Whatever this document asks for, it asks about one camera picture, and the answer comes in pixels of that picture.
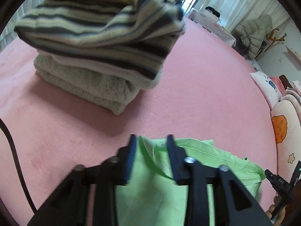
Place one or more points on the pink cartoon pillow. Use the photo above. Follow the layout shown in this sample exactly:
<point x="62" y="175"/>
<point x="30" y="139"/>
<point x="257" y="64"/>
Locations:
<point x="267" y="87"/>

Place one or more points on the white box with black lid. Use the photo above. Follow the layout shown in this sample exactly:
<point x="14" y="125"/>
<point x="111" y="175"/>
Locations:
<point x="211" y="13"/>

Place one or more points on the wooden coat rack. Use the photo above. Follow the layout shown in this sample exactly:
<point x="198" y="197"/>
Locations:
<point x="270" y="40"/>

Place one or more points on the olive puffer jacket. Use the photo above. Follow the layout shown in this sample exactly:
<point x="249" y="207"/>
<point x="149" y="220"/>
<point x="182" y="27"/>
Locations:
<point x="250" y="35"/>

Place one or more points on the wall shelf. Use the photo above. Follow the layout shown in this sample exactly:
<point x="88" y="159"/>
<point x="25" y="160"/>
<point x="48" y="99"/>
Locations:
<point x="294" y="54"/>

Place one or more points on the beige folded sweater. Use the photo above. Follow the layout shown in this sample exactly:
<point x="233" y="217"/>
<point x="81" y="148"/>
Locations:
<point x="101" y="67"/>

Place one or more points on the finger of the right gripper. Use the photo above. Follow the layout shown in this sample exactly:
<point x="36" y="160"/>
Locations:
<point x="281" y="186"/>

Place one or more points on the striped folded sweater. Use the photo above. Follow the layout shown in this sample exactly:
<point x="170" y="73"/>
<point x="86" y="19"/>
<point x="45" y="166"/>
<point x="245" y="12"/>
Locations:
<point x="135" y="37"/>

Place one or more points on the pink bed blanket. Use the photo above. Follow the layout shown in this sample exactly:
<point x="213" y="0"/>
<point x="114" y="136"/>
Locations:
<point x="205" y="92"/>

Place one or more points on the grey folded towel sweater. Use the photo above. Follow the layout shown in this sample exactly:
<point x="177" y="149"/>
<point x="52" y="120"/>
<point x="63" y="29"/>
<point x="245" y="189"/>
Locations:
<point x="110" y="92"/>

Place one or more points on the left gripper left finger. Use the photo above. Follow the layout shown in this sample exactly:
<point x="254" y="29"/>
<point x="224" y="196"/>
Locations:
<point x="87" y="195"/>

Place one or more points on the small table with tablecloth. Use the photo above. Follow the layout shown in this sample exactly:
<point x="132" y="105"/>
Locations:
<point x="209" y="21"/>

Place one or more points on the green t-shirt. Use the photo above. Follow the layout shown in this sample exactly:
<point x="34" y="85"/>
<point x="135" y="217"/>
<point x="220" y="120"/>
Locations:
<point x="161" y="176"/>

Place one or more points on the pink cartoon rolled quilt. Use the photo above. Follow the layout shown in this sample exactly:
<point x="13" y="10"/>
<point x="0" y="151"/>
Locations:
<point x="286" y="126"/>

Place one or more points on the pink striped folded blanket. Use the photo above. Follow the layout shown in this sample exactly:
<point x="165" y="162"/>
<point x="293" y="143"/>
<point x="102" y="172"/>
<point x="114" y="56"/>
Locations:
<point x="292" y="94"/>

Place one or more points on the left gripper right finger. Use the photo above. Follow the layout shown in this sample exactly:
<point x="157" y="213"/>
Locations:
<point x="233" y="204"/>

